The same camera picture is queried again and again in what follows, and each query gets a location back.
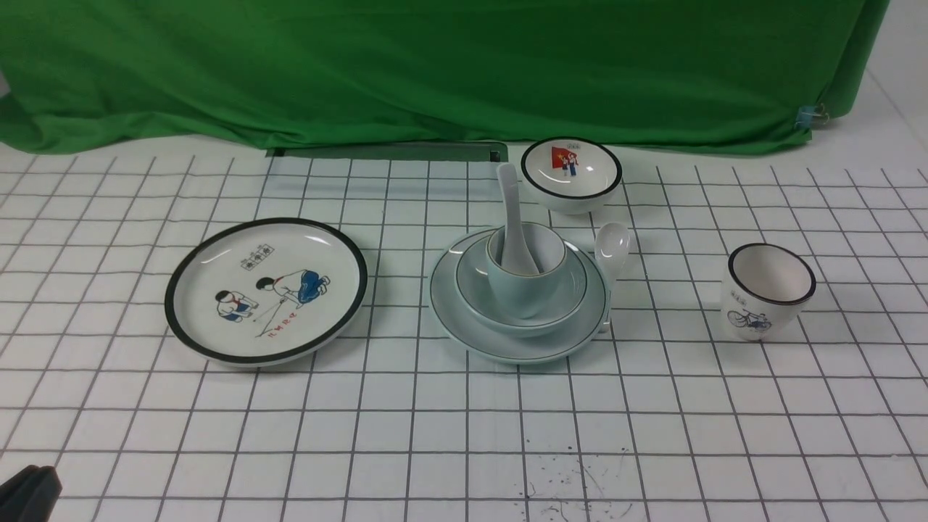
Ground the pale blue plate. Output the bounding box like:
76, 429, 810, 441
428, 228, 610, 365

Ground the blue binder clip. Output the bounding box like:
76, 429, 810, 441
793, 104, 831, 129

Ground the pale blue cup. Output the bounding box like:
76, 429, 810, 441
485, 222, 569, 318

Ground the black-rimmed cartoon plate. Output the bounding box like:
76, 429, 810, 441
165, 217, 369, 368

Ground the white ceramic spoon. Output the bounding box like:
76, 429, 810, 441
594, 222, 631, 305
497, 162, 540, 276

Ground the pale blue bowl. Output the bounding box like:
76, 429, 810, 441
455, 234, 597, 339

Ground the green backdrop cloth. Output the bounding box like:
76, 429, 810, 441
1, 1, 889, 156

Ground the small black-rimmed cartoon bowl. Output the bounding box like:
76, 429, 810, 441
518, 136, 624, 215

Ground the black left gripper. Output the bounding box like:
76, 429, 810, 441
1, 465, 62, 521

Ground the white bicycle cup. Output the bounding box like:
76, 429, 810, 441
719, 242, 816, 341

